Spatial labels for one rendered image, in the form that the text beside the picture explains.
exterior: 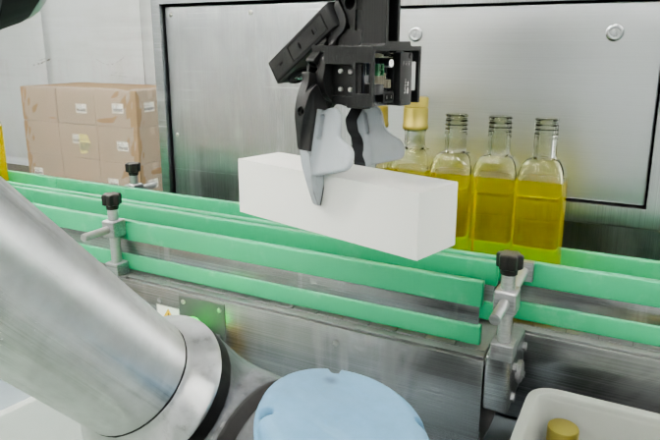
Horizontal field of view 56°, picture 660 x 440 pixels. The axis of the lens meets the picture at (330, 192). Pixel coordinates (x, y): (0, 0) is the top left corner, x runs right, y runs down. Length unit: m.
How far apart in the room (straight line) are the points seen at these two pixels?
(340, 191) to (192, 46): 0.74
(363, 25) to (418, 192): 0.16
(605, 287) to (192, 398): 0.53
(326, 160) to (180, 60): 0.75
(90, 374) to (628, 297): 0.62
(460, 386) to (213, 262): 0.39
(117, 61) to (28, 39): 1.12
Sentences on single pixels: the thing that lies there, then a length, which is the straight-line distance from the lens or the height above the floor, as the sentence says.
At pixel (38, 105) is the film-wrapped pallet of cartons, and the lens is 5.25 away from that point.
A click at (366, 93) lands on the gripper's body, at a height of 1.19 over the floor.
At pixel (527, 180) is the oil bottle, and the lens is 0.81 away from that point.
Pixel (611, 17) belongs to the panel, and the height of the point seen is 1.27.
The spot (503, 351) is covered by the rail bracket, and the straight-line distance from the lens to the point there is 0.73.
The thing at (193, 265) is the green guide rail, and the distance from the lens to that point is 0.94.
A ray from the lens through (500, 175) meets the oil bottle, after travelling 0.81.
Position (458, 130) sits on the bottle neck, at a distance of 0.83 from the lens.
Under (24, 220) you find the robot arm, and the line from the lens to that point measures 0.36.
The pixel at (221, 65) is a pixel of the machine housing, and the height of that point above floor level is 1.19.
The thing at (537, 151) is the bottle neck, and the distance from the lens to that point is 0.82.
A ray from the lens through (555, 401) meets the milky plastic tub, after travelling 0.79.
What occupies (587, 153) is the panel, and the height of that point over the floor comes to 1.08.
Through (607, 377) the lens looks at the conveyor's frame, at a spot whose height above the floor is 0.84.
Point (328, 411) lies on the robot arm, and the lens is 0.43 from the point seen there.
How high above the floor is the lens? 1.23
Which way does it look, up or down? 13 degrees down
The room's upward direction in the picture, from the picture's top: straight up
